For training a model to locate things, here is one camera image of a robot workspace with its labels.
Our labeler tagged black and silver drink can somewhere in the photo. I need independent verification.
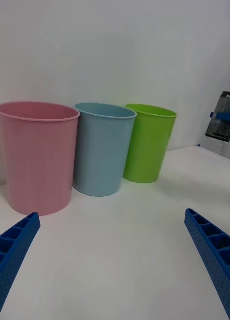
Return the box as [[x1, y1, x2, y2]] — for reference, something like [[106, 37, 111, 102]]
[[204, 91, 230, 160]]

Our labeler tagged pink plastic bin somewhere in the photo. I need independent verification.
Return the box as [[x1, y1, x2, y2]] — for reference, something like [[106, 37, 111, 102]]
[[0, 101, 81, 216]]

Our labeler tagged green plastic bin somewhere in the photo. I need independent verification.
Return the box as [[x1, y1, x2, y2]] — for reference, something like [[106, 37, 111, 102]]
[[123, 103, 177, 184]]

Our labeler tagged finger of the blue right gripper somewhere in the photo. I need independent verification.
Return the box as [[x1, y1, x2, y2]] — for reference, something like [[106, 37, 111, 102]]
[[210, 111, 230, 121]]

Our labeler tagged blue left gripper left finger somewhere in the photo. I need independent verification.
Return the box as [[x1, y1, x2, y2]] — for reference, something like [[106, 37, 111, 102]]
[[0, 211, 41, 320]]

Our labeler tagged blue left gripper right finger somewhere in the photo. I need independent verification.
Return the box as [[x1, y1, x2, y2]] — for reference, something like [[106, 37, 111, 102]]
[[184, 208, 230, 320]]

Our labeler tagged pale blue plastic bin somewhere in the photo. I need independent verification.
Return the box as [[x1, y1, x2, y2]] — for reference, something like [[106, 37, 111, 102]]
[[72, 102, 137, 198]]

